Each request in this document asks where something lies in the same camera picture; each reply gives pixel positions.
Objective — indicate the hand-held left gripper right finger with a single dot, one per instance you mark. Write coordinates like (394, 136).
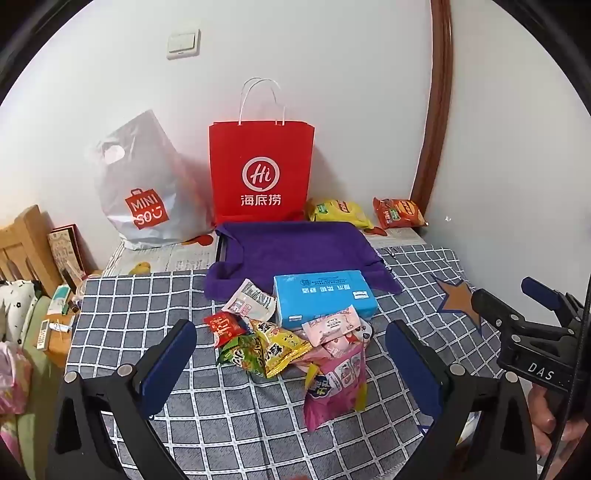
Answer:
(411, 360)

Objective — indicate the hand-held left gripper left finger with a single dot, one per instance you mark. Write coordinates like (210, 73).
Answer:
(171, 355)

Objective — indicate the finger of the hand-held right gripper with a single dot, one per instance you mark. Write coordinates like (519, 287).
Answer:
(540, 288)
(491, 307)

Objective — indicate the round panda snack packet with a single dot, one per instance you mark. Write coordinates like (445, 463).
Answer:
(365, 330)

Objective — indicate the red snack packet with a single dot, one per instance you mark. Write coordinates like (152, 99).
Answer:
(224, 327)

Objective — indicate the pale pink peach snack packet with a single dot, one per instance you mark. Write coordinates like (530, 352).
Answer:
(344, 346)

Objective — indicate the green snack packet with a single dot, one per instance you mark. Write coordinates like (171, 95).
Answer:
(240, 355)

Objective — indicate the magenta snack pouch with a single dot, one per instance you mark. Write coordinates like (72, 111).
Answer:
(334, 387)

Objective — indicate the white pink bear snack packet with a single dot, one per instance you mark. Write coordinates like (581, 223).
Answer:
(330, 323)

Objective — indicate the yellow rice cracker packet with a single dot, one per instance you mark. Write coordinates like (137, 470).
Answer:
(277, 346)

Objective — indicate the person's right hand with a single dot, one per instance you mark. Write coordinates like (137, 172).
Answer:
(542, 410)

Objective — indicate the grey checked bedsheet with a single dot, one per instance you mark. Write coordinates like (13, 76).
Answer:
(138, 300)

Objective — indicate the wooden bedside table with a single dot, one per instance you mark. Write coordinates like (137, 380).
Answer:
(64, 344)

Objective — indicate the blue tissue pack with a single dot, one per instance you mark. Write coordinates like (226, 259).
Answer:
(318, 295)

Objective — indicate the white teal box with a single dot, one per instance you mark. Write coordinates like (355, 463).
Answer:
(61, 300)

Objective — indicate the white remote control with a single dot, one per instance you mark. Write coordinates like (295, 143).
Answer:
(44, 333)

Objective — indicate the orange chips bag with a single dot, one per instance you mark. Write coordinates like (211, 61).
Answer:
(399, 213)

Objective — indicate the green bedding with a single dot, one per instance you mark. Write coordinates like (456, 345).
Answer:
(37, 406)

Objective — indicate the purple towel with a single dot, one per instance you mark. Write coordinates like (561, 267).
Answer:
(295, 249)

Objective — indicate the white floral cloth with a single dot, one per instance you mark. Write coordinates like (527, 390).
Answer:
(16, 304)

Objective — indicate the yellow chips bag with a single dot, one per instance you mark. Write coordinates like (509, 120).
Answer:
(337, 211)

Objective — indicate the wooden headboard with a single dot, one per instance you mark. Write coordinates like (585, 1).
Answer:
(27, 240)

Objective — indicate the white plastic bag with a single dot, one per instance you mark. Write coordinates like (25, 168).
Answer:
(138, 161)

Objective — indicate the red paper bag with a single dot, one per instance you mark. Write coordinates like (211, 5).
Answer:
(258, 147)

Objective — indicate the wooden door frame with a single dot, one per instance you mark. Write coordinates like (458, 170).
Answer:
(438, 115)

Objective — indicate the white light switch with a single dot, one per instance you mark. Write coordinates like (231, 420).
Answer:
(183, 44)

